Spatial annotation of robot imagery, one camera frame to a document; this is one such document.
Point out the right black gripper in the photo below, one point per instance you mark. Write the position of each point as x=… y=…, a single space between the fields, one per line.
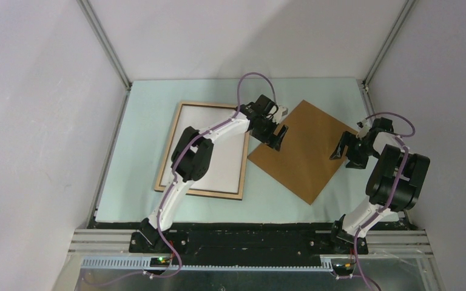
x=349 y=139

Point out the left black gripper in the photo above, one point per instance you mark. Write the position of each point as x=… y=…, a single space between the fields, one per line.
x=270 y=139

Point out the brown cardboard backing board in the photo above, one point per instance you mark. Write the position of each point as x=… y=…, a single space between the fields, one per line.
x=303 y=165

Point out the black picture frame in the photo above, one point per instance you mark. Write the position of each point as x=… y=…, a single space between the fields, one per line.
x=164 y=168

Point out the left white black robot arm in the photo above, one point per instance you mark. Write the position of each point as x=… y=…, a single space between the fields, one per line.
x=192 y=156

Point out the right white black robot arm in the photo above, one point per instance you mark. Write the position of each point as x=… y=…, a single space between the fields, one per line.
x=394 y=184

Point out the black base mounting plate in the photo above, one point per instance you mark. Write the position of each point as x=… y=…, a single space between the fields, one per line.
x=249 y=244

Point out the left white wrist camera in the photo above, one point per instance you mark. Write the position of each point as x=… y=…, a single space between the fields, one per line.
x=280 y=113

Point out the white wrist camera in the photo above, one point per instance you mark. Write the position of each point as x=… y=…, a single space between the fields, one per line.
x=364 y=127
x=280 y=113

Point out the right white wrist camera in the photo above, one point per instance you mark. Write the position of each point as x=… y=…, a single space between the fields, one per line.
x=364 y=127

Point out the aluminium frame rail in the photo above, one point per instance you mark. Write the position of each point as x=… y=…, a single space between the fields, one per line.
x=102 y=249

